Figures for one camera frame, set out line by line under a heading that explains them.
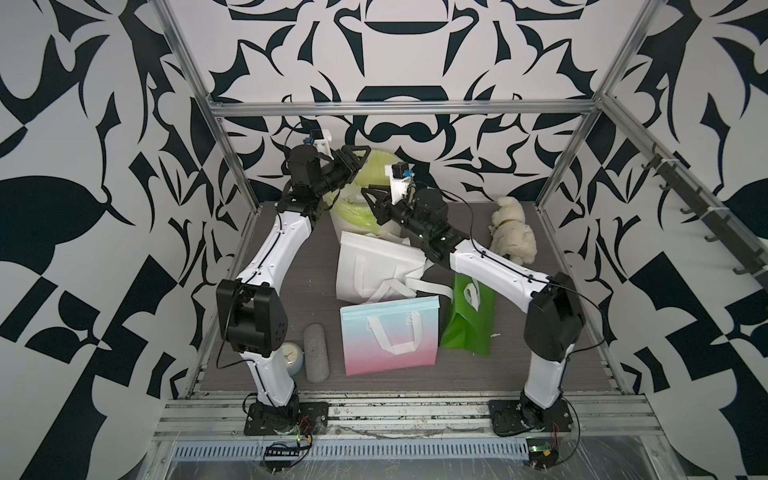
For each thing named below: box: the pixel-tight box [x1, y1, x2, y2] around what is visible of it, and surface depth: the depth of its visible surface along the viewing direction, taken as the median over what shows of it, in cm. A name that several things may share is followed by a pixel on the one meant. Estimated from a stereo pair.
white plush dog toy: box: [488, 196, 538, 265], surface depth 101 cm
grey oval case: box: [303, 323, 329, 383], surface depth 83 cm
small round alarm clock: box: [282, 342, 304, 376], surface depth 82 cm
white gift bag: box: [336, 231, 454, 304], surface depth 80 cm
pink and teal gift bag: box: [340, 296, 440, 376], surface depth 73 cm
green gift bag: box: [441, 273, 496, 357], surface depth 72 cm
